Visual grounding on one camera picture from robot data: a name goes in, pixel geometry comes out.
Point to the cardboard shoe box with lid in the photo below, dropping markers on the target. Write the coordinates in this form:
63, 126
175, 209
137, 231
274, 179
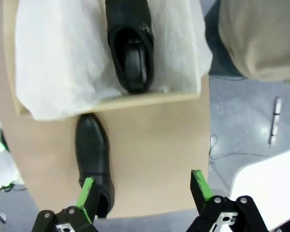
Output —
147, 101

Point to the black leather shoe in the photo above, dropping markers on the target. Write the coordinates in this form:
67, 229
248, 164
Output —
118, 17
91, 149

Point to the large white panel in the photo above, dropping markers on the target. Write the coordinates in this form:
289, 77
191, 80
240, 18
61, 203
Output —
268, 181

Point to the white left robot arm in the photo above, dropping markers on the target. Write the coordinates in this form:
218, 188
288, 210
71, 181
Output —
2, 169

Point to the person's dark blue trousers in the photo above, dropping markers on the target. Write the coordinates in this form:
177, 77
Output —
220, 55

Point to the person's beige garment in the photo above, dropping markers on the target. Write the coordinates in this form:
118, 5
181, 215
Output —
263, 36

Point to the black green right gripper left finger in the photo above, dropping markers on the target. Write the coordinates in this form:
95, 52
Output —
88, 200

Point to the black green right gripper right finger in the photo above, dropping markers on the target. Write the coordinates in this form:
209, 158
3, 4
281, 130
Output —
199, 191

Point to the white tissue wrapping paper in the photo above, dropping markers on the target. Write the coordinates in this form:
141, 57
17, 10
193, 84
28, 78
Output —
58, 60

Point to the white and black pen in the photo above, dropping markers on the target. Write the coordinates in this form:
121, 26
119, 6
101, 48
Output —
277, 106

